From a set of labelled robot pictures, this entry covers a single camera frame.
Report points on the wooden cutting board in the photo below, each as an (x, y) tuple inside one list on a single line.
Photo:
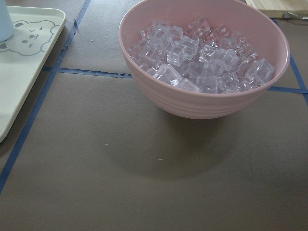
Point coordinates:
[(281, 8)]

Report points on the clear ice cubes pile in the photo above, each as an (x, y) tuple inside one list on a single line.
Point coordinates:
[(200, 58)]

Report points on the pink bowl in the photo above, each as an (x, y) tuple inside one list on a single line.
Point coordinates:
[(268, 39)]

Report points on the light blue cup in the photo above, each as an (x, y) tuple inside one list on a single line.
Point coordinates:
[(6, 25)]

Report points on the cream bear tray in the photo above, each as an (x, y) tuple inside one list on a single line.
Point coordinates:
[(23, 55)]

